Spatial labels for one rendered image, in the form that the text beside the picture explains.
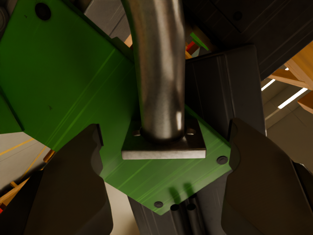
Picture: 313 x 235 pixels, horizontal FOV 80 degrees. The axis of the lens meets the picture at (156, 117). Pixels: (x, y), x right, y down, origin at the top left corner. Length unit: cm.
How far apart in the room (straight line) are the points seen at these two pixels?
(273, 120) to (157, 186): 755
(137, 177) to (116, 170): 2
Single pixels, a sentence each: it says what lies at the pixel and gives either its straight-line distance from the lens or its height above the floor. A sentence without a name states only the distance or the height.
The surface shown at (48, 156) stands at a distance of 40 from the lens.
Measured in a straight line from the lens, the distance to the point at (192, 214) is 21.
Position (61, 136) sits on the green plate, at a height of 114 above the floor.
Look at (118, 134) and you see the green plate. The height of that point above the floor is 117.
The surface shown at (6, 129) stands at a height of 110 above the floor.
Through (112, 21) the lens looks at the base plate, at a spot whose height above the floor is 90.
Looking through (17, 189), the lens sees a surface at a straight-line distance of 593.
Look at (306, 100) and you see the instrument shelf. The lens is 75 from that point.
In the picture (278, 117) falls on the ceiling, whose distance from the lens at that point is 773.
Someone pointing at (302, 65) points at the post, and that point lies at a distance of 98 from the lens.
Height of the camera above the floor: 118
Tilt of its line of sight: 3 degrees up
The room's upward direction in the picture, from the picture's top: 135 degrees clockwise
